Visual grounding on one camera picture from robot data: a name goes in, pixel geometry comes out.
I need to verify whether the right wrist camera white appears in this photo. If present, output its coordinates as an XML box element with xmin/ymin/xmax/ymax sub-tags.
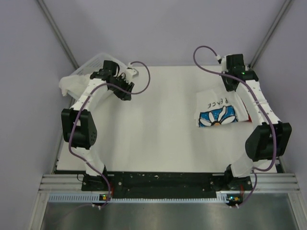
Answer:
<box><xmin>215</xmin><ymin>55</ymin><xmax>228</xmax><ymax>73</ymax></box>

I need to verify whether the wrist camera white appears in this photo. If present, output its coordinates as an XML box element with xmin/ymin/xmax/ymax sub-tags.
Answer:
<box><xmin>215</xmin><ymin>55</ymin><xmax>228</xmax><ymax>73</ymax></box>
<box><xmin>125</xmin><ymin>62</ymin><xmax>139</xmax><ymax>79</ymax></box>

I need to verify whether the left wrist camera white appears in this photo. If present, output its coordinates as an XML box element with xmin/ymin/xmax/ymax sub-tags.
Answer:
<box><xmin>125</xmin><ymin>62</ymin><xmax>139</xmax><ymax>79</ymax></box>

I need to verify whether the red folded t-shirt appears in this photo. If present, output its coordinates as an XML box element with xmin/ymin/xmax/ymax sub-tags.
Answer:
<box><xmin>243</xmin><ymin>103</ymin><xmax>252</xmax><ymax>122</ymax></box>

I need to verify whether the grey slotted cable duct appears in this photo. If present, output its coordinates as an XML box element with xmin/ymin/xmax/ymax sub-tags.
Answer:
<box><xmin>48</xmin><ymin>193</ymin><xmax>229</xmax><ymax>204</ymax></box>

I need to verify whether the aluminium frame rail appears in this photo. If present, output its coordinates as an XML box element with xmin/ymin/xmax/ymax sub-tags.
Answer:
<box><xmin>39</xmin><ymin>173</ymin><xmax>300</xmax><ymax>193</ymax></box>

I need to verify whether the cream cloth in basket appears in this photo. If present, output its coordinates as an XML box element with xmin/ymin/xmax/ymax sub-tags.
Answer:
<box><xmin>59</xmin><ymin>72</ymin><xmax>92</xmax><ymax>100</ymax></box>

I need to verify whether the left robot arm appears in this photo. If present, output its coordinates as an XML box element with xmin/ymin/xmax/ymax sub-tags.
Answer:
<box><xmin>61</xmin><ymin>60</ymin><xmax>138</xmax><ymax>190</ymax></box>

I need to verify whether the white plastic basket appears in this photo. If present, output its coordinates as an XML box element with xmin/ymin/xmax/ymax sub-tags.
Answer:
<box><xmin>68</xmin><ymin>52</ymin><xmax>127</xmax><ymax>101</ymax></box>

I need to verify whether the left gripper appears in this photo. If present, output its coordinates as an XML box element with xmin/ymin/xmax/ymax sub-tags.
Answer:
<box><xmin>109</xmin><ymin>75</ymin><xmax>134</xmax><ymax>101</ymax></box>

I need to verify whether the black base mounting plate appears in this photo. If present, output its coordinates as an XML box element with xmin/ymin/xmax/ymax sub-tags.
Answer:
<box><xmin>82</xmin><ymin>171</ymin><xmax>252</xmax><ymax>199</ymax></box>

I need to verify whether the white peace flower t-shirt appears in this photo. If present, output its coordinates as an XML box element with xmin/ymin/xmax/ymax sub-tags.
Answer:
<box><xmin>194</xmin><ymin>88</ymin><xmax>248</xmax><ymax>128</ymax></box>

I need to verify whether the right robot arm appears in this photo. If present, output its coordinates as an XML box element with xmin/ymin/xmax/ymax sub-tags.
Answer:
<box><xmin>221</xmin><ymin>54</ymin><xmax>292</xmax><ymax>190</ymax></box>

